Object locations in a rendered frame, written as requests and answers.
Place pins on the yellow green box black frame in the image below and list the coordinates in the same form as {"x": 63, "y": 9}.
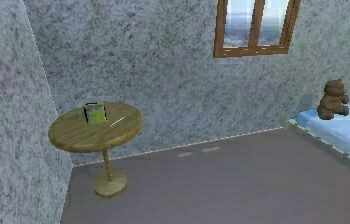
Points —
{"x": 95, "y": 114}

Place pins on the bed with light blue cover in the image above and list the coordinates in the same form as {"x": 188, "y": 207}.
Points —
{"x": 339, "y": 131}

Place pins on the thin pale pencil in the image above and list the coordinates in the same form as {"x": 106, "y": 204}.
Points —
{"x": 117, "y": 121}

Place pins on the brown framed window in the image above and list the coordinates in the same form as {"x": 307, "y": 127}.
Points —
{"x": 255, "y": 26}

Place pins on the round wooden pedestal table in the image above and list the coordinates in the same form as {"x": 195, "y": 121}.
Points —
{"x": 83, "y": 133}

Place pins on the brown teddy bear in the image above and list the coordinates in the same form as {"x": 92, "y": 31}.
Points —
{"x": 332, "y": 100}

